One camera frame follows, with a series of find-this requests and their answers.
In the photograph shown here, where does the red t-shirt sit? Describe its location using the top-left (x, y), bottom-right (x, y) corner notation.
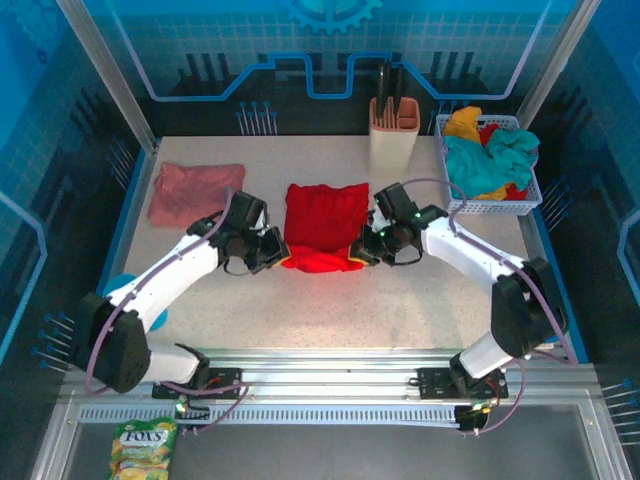
top-left (478, 123), bottom-right (530, 201)
top-left (280, 182), bottom-right (371, 275)

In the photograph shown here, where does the folded pink t-shirt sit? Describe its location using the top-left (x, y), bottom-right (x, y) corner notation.
top-left (147, 162), bottom-right (247, 231)

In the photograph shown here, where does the cream knife holder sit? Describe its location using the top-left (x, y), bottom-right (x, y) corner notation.
top-left (368, 97), bottom-right (421, 179)

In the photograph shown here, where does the white plastic basket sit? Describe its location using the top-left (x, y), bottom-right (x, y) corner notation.
top-left (433, 113), bottom-right (545, 217)

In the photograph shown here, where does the teal t-shirt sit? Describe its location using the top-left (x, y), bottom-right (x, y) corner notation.
top-left (443, 127), bottom-right (541, 199)

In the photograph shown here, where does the light blue round disc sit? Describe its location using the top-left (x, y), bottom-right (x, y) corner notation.
top-left (102, 272), bottom-right (170, 332)

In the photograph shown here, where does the yellow t-shirt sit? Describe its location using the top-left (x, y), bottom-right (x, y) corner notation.
top-left (442, 105), bottom-right (516, 201)

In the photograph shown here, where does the small controller board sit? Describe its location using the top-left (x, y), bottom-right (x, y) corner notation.
top-left (174, 397), bottom-right (211, 424)
top-left (455, 399), bottom-right (494, 432)

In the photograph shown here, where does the green candy bag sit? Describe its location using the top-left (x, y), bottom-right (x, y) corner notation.
top-left (108, 417), bottom-right (180, 480)

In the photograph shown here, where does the aluminium frame rail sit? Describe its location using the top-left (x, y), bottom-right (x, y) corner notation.
top-left (64, 348), bottom-right (599, 404)

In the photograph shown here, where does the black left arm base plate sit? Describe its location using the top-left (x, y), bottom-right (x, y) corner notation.
top-left (152, 367), bottom-right (244, 401)

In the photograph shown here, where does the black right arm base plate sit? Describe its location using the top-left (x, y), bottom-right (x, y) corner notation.
top-left (417, 367), bottom-right (509, 401)

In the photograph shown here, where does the slotted grey cable duct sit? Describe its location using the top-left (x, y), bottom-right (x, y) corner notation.
top-left (79, 404), bottom-right (461, 426)

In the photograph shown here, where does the aluminium frame post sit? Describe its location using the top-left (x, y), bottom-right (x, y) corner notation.
top-left (512, 0), bottom-right (601, 131)
top-left (57, 0), bottom-right (161, 151)

